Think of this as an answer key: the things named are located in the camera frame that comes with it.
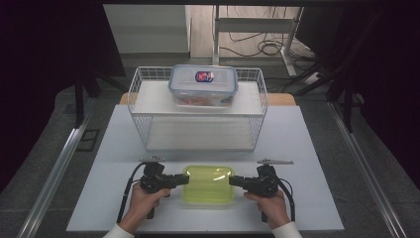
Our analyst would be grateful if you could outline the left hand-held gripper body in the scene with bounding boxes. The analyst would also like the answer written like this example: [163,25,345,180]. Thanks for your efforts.
[138,156,173,220]

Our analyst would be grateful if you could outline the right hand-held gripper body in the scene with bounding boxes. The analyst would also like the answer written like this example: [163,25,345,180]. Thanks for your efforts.
[245,159,295,223]

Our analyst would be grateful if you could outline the green plastic food container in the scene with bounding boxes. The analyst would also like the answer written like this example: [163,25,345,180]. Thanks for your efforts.
[181,165,236,205]

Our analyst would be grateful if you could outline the white wire shelf rack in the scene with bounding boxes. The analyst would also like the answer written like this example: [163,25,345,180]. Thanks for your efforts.
[127,65,269,153]

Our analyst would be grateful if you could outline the clear food container blue lid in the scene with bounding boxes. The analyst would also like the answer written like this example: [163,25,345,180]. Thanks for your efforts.
[167,63,240,108]

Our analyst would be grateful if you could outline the person's right hand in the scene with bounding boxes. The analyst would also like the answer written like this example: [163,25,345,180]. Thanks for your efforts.
[243,189,291,230]

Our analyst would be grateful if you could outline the person's left hand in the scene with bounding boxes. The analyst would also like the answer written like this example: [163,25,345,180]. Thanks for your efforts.
[119,182,171,233]

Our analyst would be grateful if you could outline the wooden table board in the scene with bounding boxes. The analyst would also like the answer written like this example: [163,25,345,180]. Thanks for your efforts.
[118,92,297,107]

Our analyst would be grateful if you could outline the black stand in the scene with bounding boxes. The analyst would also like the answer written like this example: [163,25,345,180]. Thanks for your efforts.
[295,56,356,134]
[72,62,128,131]

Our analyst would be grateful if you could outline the white cabinet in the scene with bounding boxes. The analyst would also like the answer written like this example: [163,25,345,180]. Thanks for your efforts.
[103,3,192,55]

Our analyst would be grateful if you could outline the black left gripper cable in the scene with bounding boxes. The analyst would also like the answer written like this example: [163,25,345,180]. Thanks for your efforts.
[116,162,147,224]

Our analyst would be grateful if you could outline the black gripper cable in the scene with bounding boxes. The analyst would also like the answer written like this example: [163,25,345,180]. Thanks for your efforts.
[116,162,147,224]
[275,178,296,222]

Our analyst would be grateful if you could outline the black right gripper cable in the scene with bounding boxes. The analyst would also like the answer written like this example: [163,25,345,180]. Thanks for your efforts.
[275,178,296,222]

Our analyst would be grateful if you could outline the metal rail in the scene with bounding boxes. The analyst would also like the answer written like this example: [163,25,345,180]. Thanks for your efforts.
[17,98,97,238]
[327,100,408,238]

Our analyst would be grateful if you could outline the black floor cables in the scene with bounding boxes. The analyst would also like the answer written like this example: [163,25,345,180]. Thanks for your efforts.
[219,5,316,62]

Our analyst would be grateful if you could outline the white metal desk frame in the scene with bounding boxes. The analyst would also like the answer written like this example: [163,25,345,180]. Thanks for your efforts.
[212,4,305,77]

